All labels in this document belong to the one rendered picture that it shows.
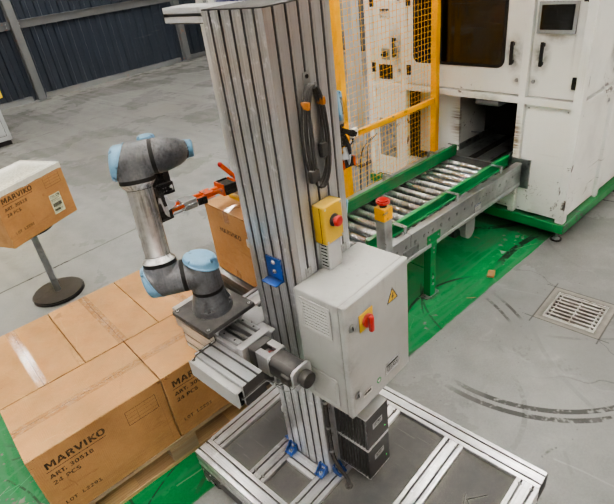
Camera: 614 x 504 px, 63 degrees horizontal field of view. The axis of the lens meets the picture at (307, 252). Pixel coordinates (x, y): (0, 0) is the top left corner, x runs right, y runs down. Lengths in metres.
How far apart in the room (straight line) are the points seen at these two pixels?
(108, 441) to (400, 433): 1.30
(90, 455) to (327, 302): 1.40
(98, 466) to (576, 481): 2.11
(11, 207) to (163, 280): 2.29
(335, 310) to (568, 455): 1.60
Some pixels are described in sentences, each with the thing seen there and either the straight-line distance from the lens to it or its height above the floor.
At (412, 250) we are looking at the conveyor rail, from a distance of 3.15.
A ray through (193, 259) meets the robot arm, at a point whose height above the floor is 1.27.
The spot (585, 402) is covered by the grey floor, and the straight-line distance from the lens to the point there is 3.02.
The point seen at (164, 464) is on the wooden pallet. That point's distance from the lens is 2.81.
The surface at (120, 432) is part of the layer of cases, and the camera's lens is 2.50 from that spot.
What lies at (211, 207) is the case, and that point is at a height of 1.07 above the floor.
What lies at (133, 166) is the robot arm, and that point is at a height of 1.61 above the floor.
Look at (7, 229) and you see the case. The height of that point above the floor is 0.77.
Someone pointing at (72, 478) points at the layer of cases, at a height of 0.33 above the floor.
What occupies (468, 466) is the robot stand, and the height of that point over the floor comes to 0.21.
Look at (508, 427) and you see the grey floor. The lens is 2.81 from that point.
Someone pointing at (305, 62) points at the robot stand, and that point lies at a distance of 1.44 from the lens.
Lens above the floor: 2.13
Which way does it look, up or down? 31 degrees down
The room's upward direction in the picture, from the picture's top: 8 degrees counter-clockwise
